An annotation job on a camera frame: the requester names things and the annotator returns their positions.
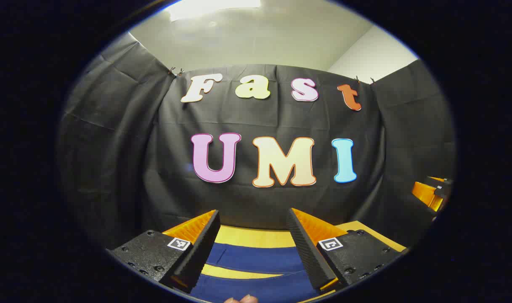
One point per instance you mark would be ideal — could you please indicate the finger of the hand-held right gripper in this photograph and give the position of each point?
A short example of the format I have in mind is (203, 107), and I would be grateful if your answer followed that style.
(424, 194)

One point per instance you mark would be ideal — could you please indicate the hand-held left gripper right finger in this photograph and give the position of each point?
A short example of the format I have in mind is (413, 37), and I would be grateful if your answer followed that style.
(308, 256)

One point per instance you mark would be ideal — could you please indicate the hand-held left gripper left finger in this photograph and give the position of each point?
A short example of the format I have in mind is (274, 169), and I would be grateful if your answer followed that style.
(199, 261)

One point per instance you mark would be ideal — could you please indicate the blue jeans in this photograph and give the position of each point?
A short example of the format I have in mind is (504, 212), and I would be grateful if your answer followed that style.
(256, 259)

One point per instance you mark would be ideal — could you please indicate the black backdrop cloth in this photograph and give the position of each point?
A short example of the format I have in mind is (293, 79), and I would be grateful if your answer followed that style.
(256, 202)

